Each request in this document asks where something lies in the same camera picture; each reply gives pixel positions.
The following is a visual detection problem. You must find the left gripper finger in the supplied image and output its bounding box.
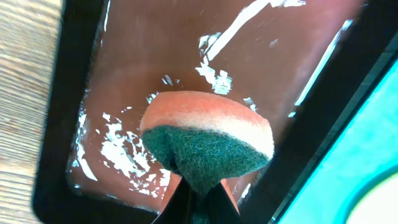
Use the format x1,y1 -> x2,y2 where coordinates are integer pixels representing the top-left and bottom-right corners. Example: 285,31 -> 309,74
152,179 -> 241,224

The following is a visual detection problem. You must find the green and orange sponge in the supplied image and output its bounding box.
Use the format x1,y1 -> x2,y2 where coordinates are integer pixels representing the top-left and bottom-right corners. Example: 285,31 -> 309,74
139,91 -> 274,212

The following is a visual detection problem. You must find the green rimmed plate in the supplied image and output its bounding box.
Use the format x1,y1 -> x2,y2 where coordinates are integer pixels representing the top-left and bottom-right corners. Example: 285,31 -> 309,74
346,173 -> 397,224

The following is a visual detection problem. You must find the black tray with red liquid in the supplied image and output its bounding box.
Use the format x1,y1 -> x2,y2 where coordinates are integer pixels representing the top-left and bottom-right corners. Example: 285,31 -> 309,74
32,1 -> 397,223

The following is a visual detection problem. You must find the teal plastic tray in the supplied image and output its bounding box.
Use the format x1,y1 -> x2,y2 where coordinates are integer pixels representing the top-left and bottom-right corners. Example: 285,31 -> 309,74
273,60 -> 398,224

